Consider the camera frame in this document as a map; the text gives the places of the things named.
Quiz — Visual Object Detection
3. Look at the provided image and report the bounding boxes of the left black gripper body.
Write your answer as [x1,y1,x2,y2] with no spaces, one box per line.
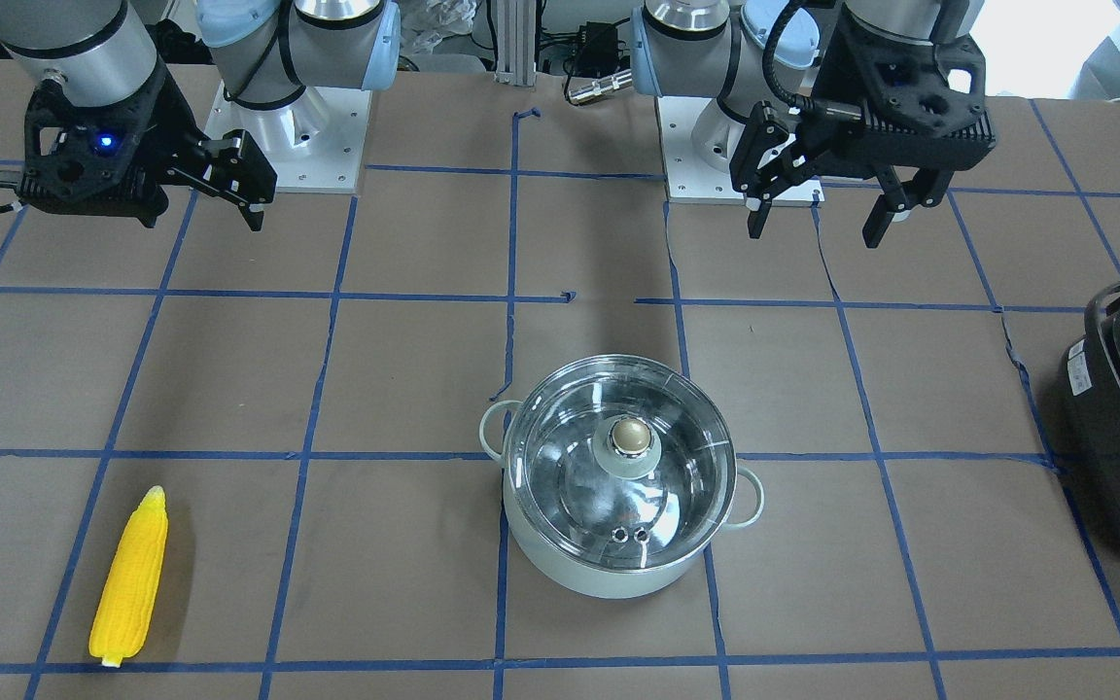
[729,15,998,202]

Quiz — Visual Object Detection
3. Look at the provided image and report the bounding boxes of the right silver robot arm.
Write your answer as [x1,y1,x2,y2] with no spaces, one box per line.
[0,1,402,231]

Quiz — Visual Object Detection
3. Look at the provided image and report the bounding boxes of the yellow corn cob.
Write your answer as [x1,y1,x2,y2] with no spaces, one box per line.
[87,484,169,668]

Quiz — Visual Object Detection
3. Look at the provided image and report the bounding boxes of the black power adapter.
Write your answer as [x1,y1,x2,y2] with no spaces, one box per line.
[568,20,619,77]

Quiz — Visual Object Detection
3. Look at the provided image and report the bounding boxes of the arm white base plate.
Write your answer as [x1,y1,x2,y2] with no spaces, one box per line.
[205,87,376,194]
[655,95,825,207]

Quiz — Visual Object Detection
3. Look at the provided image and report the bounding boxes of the aluminium frame post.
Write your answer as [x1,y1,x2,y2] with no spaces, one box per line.
[486,1,543,88]

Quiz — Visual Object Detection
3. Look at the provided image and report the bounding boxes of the glass pot lid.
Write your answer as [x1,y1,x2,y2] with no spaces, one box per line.
[502,355,739,570]

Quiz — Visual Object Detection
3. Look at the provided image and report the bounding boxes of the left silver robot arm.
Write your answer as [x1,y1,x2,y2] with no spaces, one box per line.
[629,1,998,249]

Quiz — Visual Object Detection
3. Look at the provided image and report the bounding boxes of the silver cable connector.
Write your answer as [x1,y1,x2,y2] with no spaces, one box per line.
[564,68,634,108]

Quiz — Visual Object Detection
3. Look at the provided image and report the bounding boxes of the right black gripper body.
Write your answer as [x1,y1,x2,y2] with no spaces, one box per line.
[17,68,277,228]

